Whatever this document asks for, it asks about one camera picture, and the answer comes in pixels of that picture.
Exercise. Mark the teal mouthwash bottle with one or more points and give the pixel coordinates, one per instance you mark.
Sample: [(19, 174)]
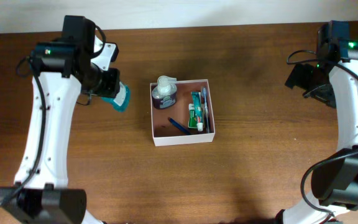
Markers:
[(121, 101)]

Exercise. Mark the blue disposable razor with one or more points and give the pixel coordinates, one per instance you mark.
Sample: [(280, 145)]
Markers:
[(179, 126)]

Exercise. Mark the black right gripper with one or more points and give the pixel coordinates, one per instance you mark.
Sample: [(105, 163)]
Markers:
[(298, 76)]

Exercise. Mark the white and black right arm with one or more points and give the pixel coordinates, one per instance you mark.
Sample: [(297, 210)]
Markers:
[(330, 187)]

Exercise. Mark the white cardboard box pink interior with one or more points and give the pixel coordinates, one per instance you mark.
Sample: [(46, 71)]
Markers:
[(170, 125)]

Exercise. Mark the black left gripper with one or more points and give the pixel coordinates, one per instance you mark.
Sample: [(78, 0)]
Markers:
[(114, 86)]

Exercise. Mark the green soap packet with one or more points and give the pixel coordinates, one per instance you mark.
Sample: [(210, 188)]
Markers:
[(195, 118)]

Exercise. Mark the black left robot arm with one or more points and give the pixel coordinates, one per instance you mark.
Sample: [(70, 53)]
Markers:
[(77, 63)]

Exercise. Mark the toothpaste tube white cap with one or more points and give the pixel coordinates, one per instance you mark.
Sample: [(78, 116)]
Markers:
[(196, 99)]

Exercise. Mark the blue and white toothbrush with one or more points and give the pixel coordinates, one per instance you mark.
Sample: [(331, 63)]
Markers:
[(204, 95)]

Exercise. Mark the clear foaming soap pump bottle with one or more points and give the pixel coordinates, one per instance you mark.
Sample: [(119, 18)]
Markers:
[(164, 95)]

